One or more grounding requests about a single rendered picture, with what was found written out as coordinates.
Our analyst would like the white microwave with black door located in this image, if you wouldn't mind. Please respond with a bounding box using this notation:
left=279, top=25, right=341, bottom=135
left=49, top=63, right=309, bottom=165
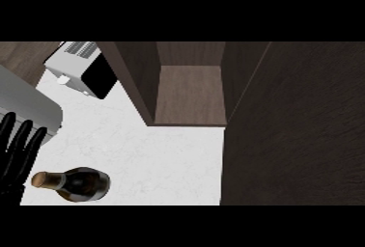
left=43, top=41, right=120, bottom=100

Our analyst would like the dark brown cabinet door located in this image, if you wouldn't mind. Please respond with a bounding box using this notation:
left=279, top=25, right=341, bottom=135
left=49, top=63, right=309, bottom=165
left=219, top=41, right=365, bottom=206

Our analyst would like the brown wooden cabinet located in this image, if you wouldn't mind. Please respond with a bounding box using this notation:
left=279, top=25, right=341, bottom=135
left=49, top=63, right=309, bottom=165
left=96, top=41, right=272, bottom=127

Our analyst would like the dark wine bottle with cork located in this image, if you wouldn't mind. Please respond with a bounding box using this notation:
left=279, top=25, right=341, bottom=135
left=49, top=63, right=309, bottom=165
left=29, top=166, right=112, bottom=204

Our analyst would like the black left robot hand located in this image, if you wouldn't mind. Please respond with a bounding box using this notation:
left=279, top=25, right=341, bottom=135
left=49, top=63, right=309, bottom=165
left=0, top=111, right=49, bottom=206

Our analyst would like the grey rounded appliance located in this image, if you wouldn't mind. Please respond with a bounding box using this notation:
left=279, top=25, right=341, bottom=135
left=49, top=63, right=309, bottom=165
left=0, top=64, right=63, bottom=148

